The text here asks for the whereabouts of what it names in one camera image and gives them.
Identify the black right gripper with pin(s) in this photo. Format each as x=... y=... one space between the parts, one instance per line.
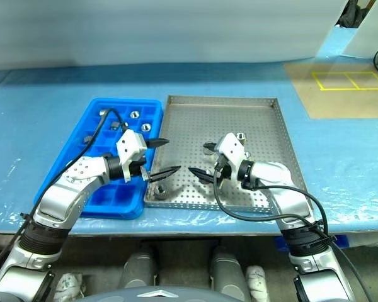
x=224 y=171

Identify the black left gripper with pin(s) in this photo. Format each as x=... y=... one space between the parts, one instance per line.
x=136 y=168

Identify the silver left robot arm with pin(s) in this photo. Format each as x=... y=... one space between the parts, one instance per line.
x=66 y=188

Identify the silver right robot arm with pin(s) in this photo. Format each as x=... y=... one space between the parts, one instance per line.
x=277 y=179

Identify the blue plastic compartment tray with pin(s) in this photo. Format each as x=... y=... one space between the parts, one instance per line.
x=123 y=201

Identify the perforated metal tray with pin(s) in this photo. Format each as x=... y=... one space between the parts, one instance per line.
x=208 y=119

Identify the metal nut on tray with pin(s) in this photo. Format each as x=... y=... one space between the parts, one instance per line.
x=241 y=136

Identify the dark grey rounded shape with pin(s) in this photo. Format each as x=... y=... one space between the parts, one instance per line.
x=228 y=270
x=138 y=267

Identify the white scuffed rounded shape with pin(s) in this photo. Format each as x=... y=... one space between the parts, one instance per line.
x=69 y=283
x=257 y=280

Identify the white backdrop board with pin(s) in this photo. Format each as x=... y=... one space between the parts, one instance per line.
x=145 y=28

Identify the grey curved body shell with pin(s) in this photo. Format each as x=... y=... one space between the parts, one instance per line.
x=151 y=295

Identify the brown cardboard mat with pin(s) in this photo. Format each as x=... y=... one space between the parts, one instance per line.
x=334 y=104

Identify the dark grey bundle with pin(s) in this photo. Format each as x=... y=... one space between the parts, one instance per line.
x=349 y=15

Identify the white partition panel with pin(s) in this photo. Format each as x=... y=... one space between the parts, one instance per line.
x=371 y=34

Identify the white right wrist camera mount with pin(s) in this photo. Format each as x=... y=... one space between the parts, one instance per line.
x=231 y=148

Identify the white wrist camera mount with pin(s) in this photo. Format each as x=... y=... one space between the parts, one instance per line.
x=130 y=144
x=231 y=148

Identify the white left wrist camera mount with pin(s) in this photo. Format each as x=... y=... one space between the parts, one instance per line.
x=130 y=144

